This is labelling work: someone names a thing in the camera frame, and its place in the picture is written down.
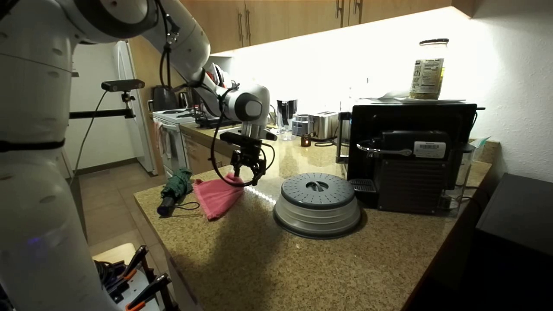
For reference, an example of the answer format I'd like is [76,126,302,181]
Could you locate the folded green umbrella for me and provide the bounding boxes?
[155,168,202,219]

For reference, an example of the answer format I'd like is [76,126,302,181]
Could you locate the pink cloth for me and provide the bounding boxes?
[192,173,247,223]

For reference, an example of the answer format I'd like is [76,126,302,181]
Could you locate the white stove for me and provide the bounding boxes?
[152,109,204,178]

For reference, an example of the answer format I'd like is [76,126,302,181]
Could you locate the black cabinet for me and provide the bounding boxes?
[456,171,553,311]

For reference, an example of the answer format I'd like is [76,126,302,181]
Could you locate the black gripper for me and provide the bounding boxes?
[230,145,269,187]

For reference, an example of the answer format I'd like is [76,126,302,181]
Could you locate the glass jar with lid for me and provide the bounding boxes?
[409,36,451,100]

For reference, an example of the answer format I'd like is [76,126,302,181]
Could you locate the tray of hand tools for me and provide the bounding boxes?
[91,244,176,311]

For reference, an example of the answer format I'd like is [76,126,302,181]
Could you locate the clear water filter pitcher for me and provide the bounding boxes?
[275,98,313,138]

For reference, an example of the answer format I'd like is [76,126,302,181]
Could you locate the wooden upper cabinets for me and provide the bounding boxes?
[128,0,482,57]

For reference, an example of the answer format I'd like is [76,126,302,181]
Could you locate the white refrigerator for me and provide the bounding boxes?
[112,40,159,176]

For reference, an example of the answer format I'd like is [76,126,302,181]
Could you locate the silver pot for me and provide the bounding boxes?
[308,111,340,142]

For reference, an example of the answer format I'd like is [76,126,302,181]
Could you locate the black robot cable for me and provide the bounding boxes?
[154,0,276,188]

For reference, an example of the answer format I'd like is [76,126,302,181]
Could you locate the black kettle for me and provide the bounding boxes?
[150,85,180,112]

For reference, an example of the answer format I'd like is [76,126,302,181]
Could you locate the black camera on stand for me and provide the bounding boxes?
[67,78,147,123]

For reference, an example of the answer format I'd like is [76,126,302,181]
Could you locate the hanging dish towel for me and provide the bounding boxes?
[157,123,190,173]

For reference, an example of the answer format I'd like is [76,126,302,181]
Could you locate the grey collapsible microwave cover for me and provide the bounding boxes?
[271,171,365,238]

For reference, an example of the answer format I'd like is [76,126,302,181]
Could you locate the black coffee machine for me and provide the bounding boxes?
[349,128,463,216]

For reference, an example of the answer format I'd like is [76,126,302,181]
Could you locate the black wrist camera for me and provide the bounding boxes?
[218,130,264,149]

